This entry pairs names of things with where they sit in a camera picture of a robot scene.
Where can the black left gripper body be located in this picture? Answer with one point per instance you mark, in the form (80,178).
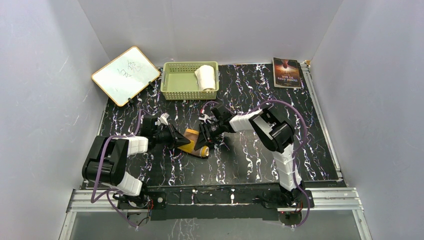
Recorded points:
(164,136)

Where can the dark paperback book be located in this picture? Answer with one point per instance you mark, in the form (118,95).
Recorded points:
(286,73)

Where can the white terry towel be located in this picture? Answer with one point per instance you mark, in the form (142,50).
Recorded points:
(206,78)

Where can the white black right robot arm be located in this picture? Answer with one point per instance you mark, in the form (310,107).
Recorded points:
(272,129)

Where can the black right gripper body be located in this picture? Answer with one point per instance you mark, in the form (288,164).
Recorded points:
(215,129)

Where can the green perforated plastic basket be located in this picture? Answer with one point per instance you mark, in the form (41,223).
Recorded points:
(178,81)

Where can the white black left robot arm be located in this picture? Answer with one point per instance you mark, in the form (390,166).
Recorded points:
(107,158)

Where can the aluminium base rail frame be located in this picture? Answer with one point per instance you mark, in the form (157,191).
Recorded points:
(221,202)

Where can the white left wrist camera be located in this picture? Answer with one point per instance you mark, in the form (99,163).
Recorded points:
(163,119)

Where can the orange brown towel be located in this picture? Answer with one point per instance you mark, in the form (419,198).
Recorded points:
(193,136)

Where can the wood framed whiteboard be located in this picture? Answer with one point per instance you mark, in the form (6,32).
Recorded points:
(126,76)

